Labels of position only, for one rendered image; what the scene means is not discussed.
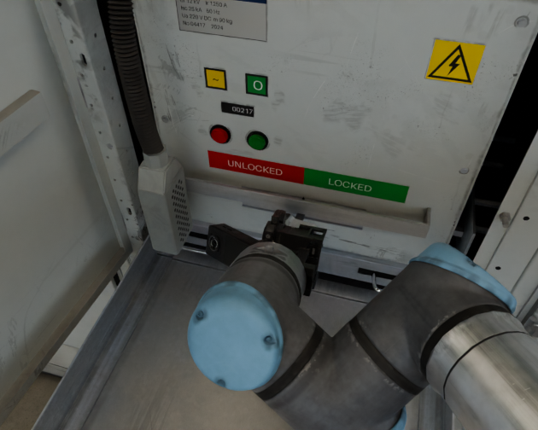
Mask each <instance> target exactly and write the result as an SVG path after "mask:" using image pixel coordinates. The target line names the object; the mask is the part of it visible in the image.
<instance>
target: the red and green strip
mask: <svg viewBox="0 0 538 430"><path fill-rule="evenodd" d="M208 160H209V167H214V168H219V169H223V170H228V171H236V172H241V173H246V174H250V175H255V176H260V177H269V178H273V179H278V180H283V181H287V182H292V183H300V184H306V185H310V186H314V187H320V188H324V189H333V190H337V191H342V192H347V193H351V194H356V195H364V196H369V197H374V198H378V199H383V200H391V201H396V202H401V203H405V201H406V196H407V193H408V190H409V187H408V186H403V185H399V184H393V183H385V182H380V181H375V180H371V179H365V178H360V177H351V176H347V175H342V174H337V173H332V172H327V171H319V170H314V169H309V168H304V167H299V166H290V165H285V164H280V163H276V162H271V161H266V160H257V159H252V158H248V157H242V156H237V155H233V154H224V153H219V152H214V151H209V150H208Z"/></svg>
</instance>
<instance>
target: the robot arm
mask: <svg viewBox="0 0 538 430"><path fill-rule="evenodd" d="M316 232H321V233H323V234H322V235H319V234H316ZM326 232H327V229H323V228H319V227H318V226H317V225H316V224H312V223H309V222H305V221H302V220H299V219H296V218H294V217H293V216H292V215H291V214H289V213H286V211H283V210H278V209H277V210H276V211H275V212H274V214H273V215H272V220H271V221H268V222H267V224H266V227H265V228H264V231H263V235H262V240H259V241H258V240H256V239H255V238H253V237H251V236H249V235H246V234H244V233H243V232H241V231H239V230H236V229H234V228H232V227H231V226H229V225H227V224H214V225H209V227H208V239H207V247H206V254H207V255H209V256H211V257H213V258H214V259H217V260H218V261H219V262H221V263H223V264H225V265H227V266H228V267H229V268H228V270H227V271H226V272H225V273H224V274H223V276H222V277H221V278H220V279H219V280H218V281H217V282H216V283H215V284H214V285H213V286H212V287H211V288H210V289H209V290H208V291H207V292H206V293H205V294H204V295H203V296H202V298H201V299H200V301H199V303H198V305H197V307H196V309H195V311H194V312H193V314H192V316H191V319H190V322H189V327H188V334H187V338H188V346H189V349H190V354H191V356H192V358H193V360H194V362H195V364H196V366H197V367H198V369H199V370H200V371H201V372H202V373H203V374H204V375H205V376H206V377H207V378H208V379H209V380H210V381H212V382H213V383H215V384H217V385H219V386H222V387H224V388H226V389H230V390H234V391H247V390H252V391H253V392H254V393H255V394H256V395H257V396H258V397H260V398H261V399H262V400H263V401H264V402H265V403H266V404H267V405H268V406H269V407H270V408H271V409H273V410H274V411H275V412H276V413H277V414H278V415H279V416H280V417H281V418H282V419H283V420H285V421H286V422H287V423H288V424H289V425H290V426H291V427H292V428H293V429H294V430H404V429H405V426H406V406H405V405H406V404H408V403H409V402H410V401H411V400H412V399H413V398H415V397H416V396H417V395H418V394H419V393H420V392H422V391H423V390H424V389H425V388H426V387H427V386H428V385H430V386H431V387H432V388H433V390H434V391H435V392H437V393H438V394H440V395H441V396H442V398H443V399H444V400H445V402H446V403H447V405H448V406H449V408H450V409H451V410H452V412H453V413H454V414H455V415H456V417H457V418H458V419H459V421H460V423H461V424H462V425H463V427H464V428H465V430H538V341H537V340H536V339H535V338H534V337H533V336H532V335H531V334H529V333H528V332H527V331H526V330H525V329H524V327H523V325H522V323H521V322H520V321H519V320H518V319H516V318H515V317H514V316H513V315H512V313H513V312H514V311H515V310H516V306H517V301H516V299H515V297H514V296H513V295H512V294H511V293H510V292H509V291H508V290H507V289H506V288H505V287H504V286H503V285H502V284H501V283H499V282H498V281H497V280H496V279H495V278H494V277H492V276H491V275H490V274H489V273H488V272H487V271H486V270H484V269H483V268H482V267H481V266H479V265H478V264H476V263H474V262H473V261H472V260H471V259H470V258H468V257H467V256H466V255H464V254H463V253H462V252H460V251H459V250H457V249H456V248H454V247H452V246H450V245H448V244H447V243H443V242H436V243H433V244H431V245H430V246H428V247H427V248H426V249H425V250H424V251H422V252H421V253H420V254H419V255H418V256H417V257H415V258H412V259H410V261H409V265H408V266H407V267H406V268H405V269H404V270H403V271H402V272H401V273H399V274H398V275H397V276H396V277H395V278H394V279H393V280H392V281H391V282H390V283H389V284H388V285H387V286H386V287H385V288H384V289H383V290H382V291H381V292H380V293H379V294H378V295H376V296H375V297H374V298H373V299H372V300H371V301H370V302H369V303H368V304H367V305H366V306H365V307H364V308H363V309H362V310H361V311H360V312H359V313H358V314H357V315H356V316H355V317H354V318H353V319H352V320H350V321H349V322H347V323H346V324H345V325H344V326H343V327H342V328H341V329H340V330H339V331H338V332H337V333H336V334H335V335H334V336H333V337H330V336H329V335H328V334H327V333H326V332H325V331H324V330H323V329H322V328H321V327H320V326H319V325H318V324H317V323H316V322H315V321H314V320H313V319H312V318H311V317H310V316H309V315H308V314H307V313H306V312H305V311H303V310H302V309H301V308H300V307H299V306H300V303H301V299H302V296H303V295H305V296H308V297H309V296H310V293H311V292H312V289H314V287H315V285H316V282H317V280H318V277H319V273H318V267H319V258H320V254H321V249H322V247H323V241H324V238H325V234H326Z"/></svg>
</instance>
